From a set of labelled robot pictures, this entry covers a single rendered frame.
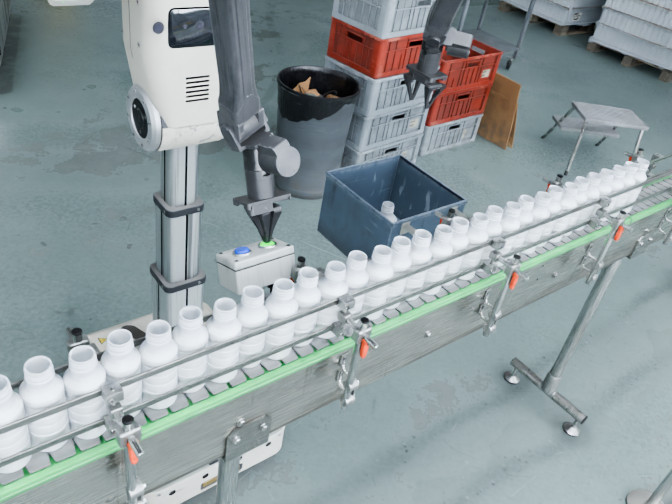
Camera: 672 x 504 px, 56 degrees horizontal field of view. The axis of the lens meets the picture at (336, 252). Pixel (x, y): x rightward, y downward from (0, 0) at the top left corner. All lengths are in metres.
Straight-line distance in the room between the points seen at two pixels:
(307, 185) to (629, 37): 5.00
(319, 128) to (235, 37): 2.34
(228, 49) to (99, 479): 0.73
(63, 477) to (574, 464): 1.97
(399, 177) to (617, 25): 5.91
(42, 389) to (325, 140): 2.62
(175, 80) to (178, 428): 0.76
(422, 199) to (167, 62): 0.98
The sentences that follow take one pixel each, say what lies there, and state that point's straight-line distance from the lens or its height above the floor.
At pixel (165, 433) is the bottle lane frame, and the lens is 1.14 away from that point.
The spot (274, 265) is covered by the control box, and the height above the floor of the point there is 1.10.
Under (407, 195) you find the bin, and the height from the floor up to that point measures 0.84.
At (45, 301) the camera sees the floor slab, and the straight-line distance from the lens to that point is 2.90.
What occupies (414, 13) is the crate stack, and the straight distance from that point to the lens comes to 3.64.
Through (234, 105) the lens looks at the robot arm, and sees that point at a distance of 1.15.
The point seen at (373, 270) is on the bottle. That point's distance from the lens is 1.26.
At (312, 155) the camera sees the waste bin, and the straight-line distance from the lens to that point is 3.45.
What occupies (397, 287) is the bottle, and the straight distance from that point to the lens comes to 1.34.
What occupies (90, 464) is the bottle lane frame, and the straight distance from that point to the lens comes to 1.11.
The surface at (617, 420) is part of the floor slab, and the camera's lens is 2.92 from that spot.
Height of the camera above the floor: 1.87
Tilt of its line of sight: 35 degrees down
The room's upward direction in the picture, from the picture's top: 11 degrees clockwise
